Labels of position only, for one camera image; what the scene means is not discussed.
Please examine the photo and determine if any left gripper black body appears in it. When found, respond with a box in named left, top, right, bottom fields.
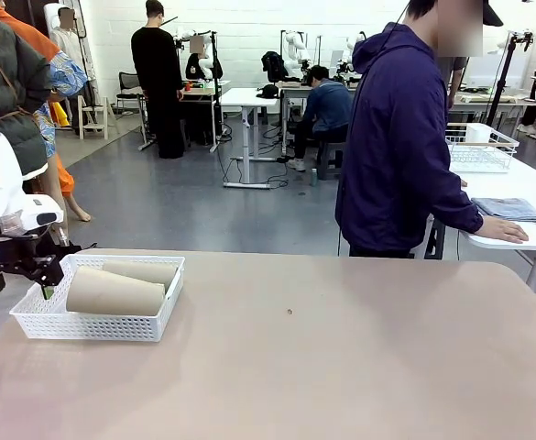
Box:
left=0, top=236, right=38, bottom=276

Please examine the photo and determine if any white perforated plastic basket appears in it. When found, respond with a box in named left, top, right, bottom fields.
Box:
left=9, top=254, right=186, bottom=343

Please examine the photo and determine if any brown cardboard tube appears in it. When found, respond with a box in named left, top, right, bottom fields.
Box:
left=64, top=265, right=167, bottom=317
left=102, top=259, right=180, bottom=294

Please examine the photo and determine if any blue grey cloth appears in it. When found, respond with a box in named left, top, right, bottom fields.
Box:
left=471, top=196, right=536, bottom=225

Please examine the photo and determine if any person's right forearm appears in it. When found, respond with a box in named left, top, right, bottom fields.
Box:
left=448, top=181, right=486, bottom=236

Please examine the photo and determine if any person's right hand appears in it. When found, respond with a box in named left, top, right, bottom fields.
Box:
left=477, top=214, right=530, bottom=244

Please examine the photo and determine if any mannequin in dark green coat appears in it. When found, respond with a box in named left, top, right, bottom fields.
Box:
left=0, top=0, right=52, bottom=178

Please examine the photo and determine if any white wooden step stool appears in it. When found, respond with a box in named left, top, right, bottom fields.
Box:
left=77, top=93, right=111, bottom=141

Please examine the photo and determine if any mannequin in orange blue garments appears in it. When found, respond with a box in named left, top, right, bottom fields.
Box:
left=0, top=3, right=93, bottom=224

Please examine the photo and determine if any black office chair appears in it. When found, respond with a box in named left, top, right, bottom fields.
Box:
left=115, top=71, right=148, bottom=111

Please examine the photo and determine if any person in black clothes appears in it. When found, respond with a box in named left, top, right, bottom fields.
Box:
left=130, top=0, right=185, bottom=160

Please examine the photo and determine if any wooden top desk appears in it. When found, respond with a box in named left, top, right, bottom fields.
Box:
left=180, top=78, right=232, bottom=153

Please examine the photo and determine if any seated person in black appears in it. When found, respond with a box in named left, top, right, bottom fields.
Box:
left=184, top=34, right=224, bottom=82

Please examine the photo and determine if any white standing desk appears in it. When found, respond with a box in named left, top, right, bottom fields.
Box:
left=220, top=86, right=280, bottom=190

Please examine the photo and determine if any white robot beside seated person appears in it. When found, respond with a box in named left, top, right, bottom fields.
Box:
left=175, top=27, right=213, bottom=82

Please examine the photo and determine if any dark low stool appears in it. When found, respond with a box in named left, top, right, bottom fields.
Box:
left=316, top=139, right=347, bottom=181

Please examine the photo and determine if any black backpack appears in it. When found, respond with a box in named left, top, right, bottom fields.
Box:
left=261, top=50, right=290, bottom=83

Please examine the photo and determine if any person in blue denim jacket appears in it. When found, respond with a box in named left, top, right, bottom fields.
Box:
left=287, top=65, right=356, bottom=173

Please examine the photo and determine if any white robot behind backpack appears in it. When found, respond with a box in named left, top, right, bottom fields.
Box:
left=281, top=29, right=312, bottom=77

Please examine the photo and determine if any person in purple jacket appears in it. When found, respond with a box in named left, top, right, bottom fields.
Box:
left=334, top=0, right=505, bottom=259

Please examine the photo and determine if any white robot behind hood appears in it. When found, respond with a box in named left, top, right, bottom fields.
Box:
left=335, top=31, right=367, bottom=86

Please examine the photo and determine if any person in grey clothes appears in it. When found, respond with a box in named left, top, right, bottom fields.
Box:
left=436, top=55, right=469, bottom=110

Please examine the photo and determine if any white box in rack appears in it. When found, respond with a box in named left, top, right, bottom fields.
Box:
left=465, top=123, right=493, bottom=145

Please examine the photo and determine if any long desk with wooden boards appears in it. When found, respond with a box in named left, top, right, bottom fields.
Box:
left=450, top=89, right=536, bottom=134

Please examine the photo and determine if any black tripod stand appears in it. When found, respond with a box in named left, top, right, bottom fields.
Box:
left=486, top=29, right=535, bottom=127

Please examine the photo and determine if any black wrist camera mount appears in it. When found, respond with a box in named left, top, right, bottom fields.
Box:
left=0, top=227, right=51, bottom=244

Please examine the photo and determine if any black camera pole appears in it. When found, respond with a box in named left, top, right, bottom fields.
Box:
left=208, top=29, right=221, bottom=152

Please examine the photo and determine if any black frame under table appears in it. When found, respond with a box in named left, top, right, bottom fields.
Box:
left=425, top=214, right=447, bottom=260

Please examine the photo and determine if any white wire dish rack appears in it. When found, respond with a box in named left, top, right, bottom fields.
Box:
left=445, top=122, right=520, bottom=174

